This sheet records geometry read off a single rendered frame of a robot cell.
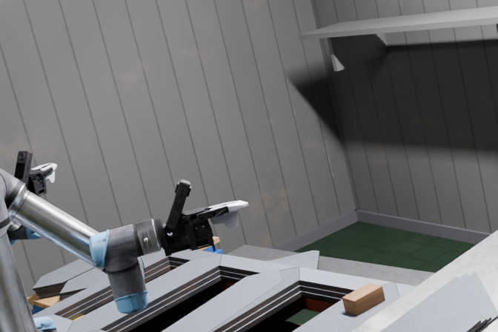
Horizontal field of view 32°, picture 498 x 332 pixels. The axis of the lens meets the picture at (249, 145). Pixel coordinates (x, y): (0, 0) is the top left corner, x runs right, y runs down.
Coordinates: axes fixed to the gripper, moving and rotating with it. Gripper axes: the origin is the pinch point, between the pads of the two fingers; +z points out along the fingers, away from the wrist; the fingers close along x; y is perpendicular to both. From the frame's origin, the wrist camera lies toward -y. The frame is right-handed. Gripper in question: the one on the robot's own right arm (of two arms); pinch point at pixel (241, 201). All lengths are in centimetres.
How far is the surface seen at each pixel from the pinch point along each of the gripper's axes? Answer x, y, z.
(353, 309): -60, 49, 29
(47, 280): -182, 36, -78
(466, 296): -7, 38, 48
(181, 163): -343, 14, -8
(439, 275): -29, 37, 49
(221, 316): -87, 47, -10
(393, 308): -17, 39, 32
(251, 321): -86, 51, -1
